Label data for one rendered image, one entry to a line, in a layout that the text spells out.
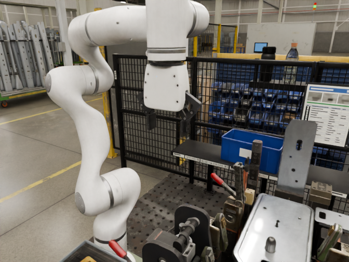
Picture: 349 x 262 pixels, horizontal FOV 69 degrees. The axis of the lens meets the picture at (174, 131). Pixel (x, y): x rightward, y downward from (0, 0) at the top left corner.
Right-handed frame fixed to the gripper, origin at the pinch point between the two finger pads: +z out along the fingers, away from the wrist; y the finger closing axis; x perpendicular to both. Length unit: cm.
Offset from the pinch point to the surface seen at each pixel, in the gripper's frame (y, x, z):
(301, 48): -26, 679, 3
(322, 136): 35, 90, 26
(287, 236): 29, 32, 45
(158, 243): 3.0, -9.4, 25.9
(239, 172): 9.8, 33.8, 25.6
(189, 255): 9.4, -5.3, 30.0
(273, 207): 22, 47, 45
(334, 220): 44, 50, 45
